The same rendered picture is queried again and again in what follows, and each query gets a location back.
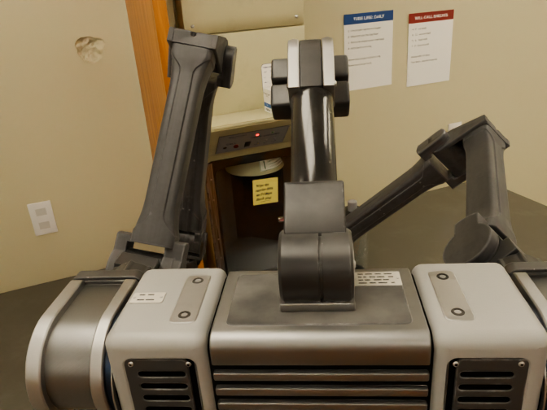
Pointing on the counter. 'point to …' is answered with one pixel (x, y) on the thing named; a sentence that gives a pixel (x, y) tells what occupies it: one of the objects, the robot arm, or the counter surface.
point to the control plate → (251, 139)
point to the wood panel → (151, 60)
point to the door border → (215, 217)
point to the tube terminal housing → (248, 87)
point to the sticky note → (264, 190)
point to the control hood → (244, 121)
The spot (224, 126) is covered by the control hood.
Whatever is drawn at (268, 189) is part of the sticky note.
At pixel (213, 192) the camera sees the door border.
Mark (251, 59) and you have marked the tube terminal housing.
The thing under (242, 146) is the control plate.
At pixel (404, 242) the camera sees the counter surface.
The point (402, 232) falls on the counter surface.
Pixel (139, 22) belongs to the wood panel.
